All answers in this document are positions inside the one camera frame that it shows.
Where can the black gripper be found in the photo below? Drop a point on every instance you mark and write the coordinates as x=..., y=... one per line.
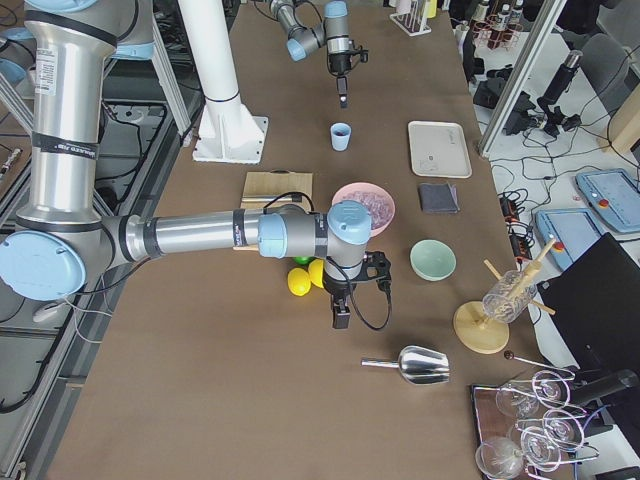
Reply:
x=335, y=286
x=340, y=64

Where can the blue cup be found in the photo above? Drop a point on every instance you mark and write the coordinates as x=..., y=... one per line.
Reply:
x=340, y=134

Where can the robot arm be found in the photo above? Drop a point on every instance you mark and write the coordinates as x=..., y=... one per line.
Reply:
x=62, y=242
x=332, y=32

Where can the steel ice scoop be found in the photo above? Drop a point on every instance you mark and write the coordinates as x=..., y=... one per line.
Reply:
x=417, y=365

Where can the pink bowl of ice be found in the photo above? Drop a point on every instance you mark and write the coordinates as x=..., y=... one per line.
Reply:
x=378, y=202

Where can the upper whole lemon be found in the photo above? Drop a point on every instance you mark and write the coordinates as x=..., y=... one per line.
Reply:
x=316, y=271

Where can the whole lemon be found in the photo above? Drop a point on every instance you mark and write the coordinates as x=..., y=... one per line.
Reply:
x=298, y=282
x=316, y=271

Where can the lower whole lemon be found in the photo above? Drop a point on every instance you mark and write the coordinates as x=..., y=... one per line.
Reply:
x=298, y=282

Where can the green lime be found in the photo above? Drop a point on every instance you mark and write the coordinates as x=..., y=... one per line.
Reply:
x=303, y=260

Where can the green bowl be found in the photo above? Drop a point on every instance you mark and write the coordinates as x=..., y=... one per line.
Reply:
x=432, y=260

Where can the cream rabbit tray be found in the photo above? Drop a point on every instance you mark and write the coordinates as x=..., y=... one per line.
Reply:
x=438, y=149

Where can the wooden cutting board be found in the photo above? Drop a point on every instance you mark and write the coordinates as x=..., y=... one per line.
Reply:
x=267, y=183

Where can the steel muddler black tip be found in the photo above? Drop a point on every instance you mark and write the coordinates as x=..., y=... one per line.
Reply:
x=288, y=197

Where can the wooden glass rack stand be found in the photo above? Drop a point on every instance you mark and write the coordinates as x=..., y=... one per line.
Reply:
x=480, y=333

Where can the grey folded cloth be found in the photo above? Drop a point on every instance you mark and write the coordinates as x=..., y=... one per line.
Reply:
x=438, y=198

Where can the glass on wooden rack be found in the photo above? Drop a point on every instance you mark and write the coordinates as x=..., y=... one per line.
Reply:
x=508, y=298

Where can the black tray with glasses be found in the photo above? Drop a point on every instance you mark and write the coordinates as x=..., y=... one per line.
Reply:
x=528, y=427

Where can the blue teach pendant lower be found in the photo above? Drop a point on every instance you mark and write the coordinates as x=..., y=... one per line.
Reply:
x=574, y=231

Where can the blue teach pendant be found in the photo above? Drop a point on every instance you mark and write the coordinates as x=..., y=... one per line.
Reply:
x=614, y=196
x=574, y=231

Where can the blue teach pendant upper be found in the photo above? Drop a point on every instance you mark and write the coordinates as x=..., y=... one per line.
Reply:
x=614, y=196

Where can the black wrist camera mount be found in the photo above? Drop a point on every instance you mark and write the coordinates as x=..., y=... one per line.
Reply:
x=376, y=267

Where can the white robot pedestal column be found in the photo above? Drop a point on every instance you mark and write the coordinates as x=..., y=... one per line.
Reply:
x=228, y=132

